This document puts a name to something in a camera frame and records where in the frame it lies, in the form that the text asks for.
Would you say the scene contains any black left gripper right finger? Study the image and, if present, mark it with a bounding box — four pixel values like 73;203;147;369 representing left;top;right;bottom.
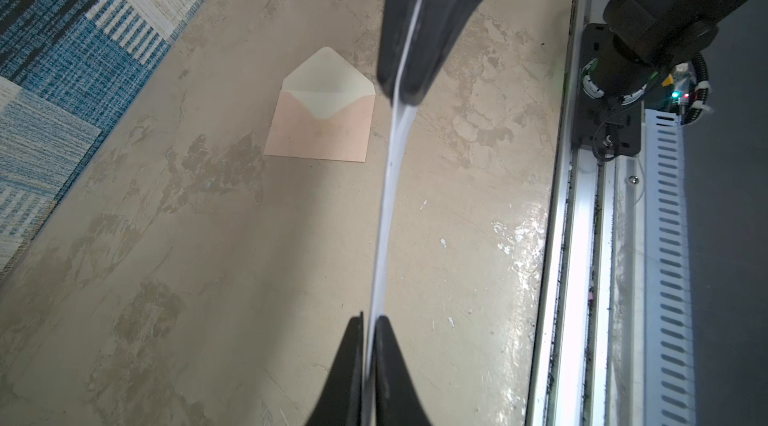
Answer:
373;315;431;426

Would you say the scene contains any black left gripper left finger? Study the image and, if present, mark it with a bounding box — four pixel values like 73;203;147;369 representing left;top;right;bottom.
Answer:
305;313;364;426

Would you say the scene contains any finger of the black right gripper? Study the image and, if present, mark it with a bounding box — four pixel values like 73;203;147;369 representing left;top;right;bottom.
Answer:
400;0;483;106
376;0;416;96

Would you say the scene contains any blue floral letter paper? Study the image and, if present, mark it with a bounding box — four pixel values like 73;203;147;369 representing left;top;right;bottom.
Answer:
361;0;423;425

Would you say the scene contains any pink envelope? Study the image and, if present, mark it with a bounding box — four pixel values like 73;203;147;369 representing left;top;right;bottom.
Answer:
264;47;376;163

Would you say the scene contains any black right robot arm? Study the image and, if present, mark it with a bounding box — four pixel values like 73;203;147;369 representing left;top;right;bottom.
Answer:
377;0;746;106

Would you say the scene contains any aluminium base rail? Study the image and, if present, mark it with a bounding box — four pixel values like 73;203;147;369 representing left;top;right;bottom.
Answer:
525;0;697;426

